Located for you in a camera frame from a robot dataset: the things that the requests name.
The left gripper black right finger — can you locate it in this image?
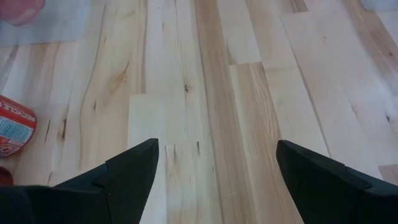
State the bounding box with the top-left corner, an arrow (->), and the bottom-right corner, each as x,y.
275,139 -> 398,224

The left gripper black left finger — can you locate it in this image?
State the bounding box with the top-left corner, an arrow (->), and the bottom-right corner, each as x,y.
0,138 -> 160,224

